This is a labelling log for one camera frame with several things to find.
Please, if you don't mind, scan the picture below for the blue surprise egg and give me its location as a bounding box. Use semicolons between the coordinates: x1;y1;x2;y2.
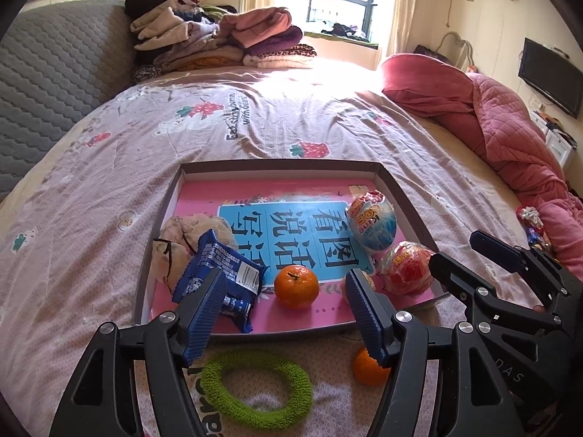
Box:
346;189;397;253

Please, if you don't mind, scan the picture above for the red candy egg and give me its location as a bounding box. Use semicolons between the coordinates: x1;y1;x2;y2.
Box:
379;241;434;296

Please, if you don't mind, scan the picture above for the orange tangerine with stem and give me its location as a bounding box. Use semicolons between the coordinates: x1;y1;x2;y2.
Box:
274;264;319;310

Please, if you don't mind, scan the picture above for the small colourful toy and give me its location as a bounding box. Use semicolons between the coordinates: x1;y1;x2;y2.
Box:
516;206;552;253

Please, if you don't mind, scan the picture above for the green fuzzy ring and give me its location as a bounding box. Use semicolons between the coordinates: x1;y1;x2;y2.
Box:
199;348;314;431

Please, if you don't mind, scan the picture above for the blue snack packet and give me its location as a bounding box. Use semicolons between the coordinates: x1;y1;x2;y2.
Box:
171;229;269;334

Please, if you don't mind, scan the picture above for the pink and blue book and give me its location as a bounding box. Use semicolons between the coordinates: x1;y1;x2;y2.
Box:
163;174;435;338

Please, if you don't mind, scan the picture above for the grey quilted headboard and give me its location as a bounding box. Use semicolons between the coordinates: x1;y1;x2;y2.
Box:
1;0;136;196

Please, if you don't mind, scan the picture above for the red pink quilt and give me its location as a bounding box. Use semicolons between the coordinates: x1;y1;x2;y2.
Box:
380;53;582;277

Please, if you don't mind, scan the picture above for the black wall television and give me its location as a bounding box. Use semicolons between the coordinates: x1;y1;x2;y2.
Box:
518;38;582;118

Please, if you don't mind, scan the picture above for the pile of folded clothes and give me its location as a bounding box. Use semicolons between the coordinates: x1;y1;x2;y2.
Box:
125;0;317;84

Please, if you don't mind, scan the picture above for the beige drawstring pouch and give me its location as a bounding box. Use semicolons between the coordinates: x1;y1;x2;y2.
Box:
151;213;238;292

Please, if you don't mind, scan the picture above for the dark cardboard box tray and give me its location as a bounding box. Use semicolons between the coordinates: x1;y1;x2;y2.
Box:
149;159;438;341

